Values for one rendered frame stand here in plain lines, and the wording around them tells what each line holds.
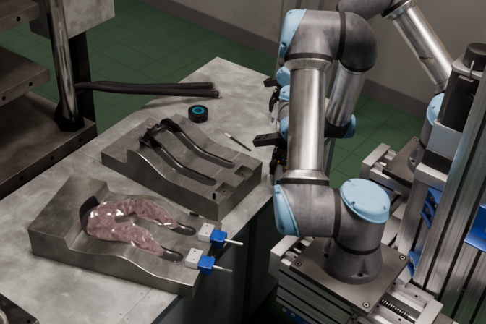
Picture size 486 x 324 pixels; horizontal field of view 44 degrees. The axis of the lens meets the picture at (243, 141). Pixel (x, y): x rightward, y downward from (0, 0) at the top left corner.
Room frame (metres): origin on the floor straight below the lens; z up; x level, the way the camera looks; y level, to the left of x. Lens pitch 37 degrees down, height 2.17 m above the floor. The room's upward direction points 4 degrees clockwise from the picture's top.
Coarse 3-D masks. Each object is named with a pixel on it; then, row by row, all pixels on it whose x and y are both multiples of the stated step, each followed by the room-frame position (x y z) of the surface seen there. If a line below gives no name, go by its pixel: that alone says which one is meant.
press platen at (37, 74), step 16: (0, 48) 1.97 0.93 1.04; (0, 64) 1.86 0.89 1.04; (16, 64) 1.86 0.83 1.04; (32, 64) 1.87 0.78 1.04; (0, 80) 1.75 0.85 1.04; (16, 80) 1.76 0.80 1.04; (32, 80) 1.79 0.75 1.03; (48, 80) 1.85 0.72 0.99; (0, 96) 1.67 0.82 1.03; (16, 96) 1.72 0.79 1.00
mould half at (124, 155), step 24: (120, 144) 1.67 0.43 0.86; (144, 144) 1.58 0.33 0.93; (168, 144) 1.61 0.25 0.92; (216, 144) 1.68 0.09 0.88; (120, 168) 1.58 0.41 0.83; (144, 168) 1.52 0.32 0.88; (168, 168) 1.52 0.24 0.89; (192, 168) 1.54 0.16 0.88; (216, 168) 1.54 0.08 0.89; (168, 192) 1.47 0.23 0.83; (192, 192) 1.42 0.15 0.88; (216, 192) 1.42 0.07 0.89; (240, 192) 1.48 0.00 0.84; (216, 216) 1.37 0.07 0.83
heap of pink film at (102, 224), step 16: (96, 208) 1.31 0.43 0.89; (112, 208) 1.31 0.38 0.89; (128, 208) 1.30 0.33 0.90; (144, 208) 1.30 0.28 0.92; (160, 208) 1.31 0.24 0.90; (96, 224) 1.24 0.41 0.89; (112, 224) 1.24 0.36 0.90; (128, 224) 1.23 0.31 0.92; (160, 224) 1.27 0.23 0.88; (176, 224) 1.29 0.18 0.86; (112, 240) 1.18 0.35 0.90; (128, 240) 1.17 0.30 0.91; (144, 240) 1.19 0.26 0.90
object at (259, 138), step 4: (256, 136) 1.62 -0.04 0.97; (260, 136) 1.61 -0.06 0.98; (264, 136) 1.60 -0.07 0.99; (268, 136) 1.59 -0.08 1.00; (272, 136) 1.58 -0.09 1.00; (276, 136) 1.57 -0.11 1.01; (252, 140) 1.60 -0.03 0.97; (256, 140) 1.59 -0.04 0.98; (260, 140) 1.58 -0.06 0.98; (264, 140) 1.57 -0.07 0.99; (268, 140) 1.57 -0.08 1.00; (272, 140) 1.56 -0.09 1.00; (276, 140) 1.56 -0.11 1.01; (280, 140) 1.55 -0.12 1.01; (256, 144) 1.59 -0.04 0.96; (260, 144) 1.58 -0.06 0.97; (264, 144) 1.57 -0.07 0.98; (268, 144) 1.57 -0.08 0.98; (272, 144) 1.56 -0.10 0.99; (276, 144) 1.56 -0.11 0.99
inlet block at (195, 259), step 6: (192, 252) 1.17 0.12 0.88; (198, 252) 1.17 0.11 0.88; (186, 258) 1.14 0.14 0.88; (192, 258) 1.14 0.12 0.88; (198, 258) 1.15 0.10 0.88; (204, 258) 1.16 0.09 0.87; (210, 258) 1.16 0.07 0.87; (186, 264) 1.14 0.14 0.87; (192, 264) 1.13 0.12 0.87; (198, 264) 1.14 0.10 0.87; (204, 264) 1.14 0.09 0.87; (210, 264) 1.14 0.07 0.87; (204, 270) 1.13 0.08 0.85; (210, 270) 1.12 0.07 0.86; (228, 270) 1.13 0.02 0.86
